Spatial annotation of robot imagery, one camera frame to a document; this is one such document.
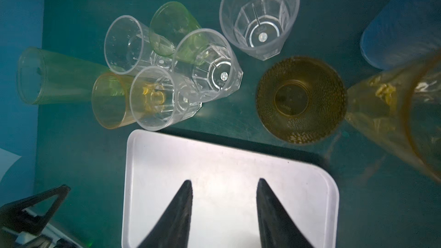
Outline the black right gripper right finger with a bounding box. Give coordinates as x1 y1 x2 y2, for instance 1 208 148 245
256 178 312 248

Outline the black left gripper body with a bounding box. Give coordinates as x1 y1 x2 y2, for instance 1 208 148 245
1 227 83 248

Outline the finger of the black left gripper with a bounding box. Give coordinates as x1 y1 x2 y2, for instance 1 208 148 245
0 184 72 237

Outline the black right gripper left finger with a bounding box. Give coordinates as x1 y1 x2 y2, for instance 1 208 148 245
139 180 193 248

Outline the clear faceted glass three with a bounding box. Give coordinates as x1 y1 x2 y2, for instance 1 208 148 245
129 66 202 132

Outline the short yellow transparent glass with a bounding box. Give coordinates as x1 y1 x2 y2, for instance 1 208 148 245
91 72 166 130

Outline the white plastic tray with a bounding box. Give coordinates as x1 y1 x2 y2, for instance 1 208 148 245
121 130 339 248

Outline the tall green transparent glass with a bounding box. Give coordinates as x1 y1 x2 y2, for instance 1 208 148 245
17 47 110 104

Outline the clear faceted glass two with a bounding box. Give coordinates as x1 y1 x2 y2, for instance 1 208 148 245
172 28 243 103

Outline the tall yellow transparent glass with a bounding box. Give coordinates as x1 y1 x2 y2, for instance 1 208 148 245
346 52 441 182

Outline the clear faceted glass one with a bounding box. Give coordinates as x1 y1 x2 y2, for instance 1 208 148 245
104 15 172 76

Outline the small green transparent glass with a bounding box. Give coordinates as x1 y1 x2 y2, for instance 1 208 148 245
149 1 201 57

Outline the clear faceted glass four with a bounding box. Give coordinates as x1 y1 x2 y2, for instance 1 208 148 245
219 0 300 61

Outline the tall frosted blue glass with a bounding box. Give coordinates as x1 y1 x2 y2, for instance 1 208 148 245
360 0 441 70

